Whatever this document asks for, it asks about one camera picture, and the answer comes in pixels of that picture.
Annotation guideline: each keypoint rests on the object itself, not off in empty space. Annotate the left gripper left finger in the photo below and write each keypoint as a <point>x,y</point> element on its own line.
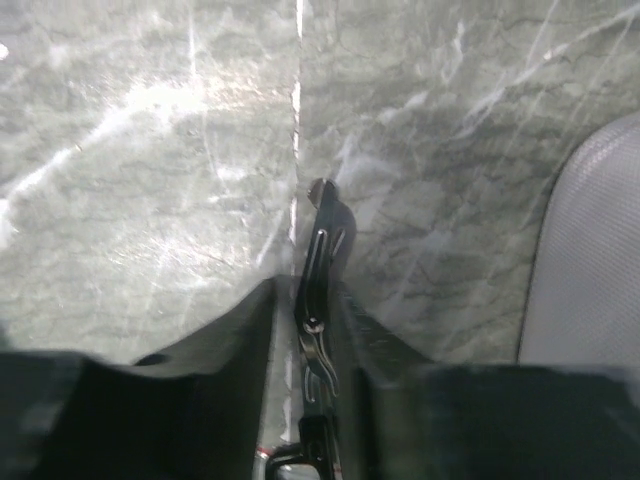
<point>189,411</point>

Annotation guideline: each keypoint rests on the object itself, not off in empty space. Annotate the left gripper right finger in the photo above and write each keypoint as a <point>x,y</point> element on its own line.
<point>402,416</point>

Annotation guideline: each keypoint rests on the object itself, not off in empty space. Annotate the black handled scissors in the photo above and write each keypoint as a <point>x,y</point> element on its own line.
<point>330,245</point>

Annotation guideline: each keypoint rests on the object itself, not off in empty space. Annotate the grey medicine kit case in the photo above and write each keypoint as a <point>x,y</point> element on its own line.
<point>583,302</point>

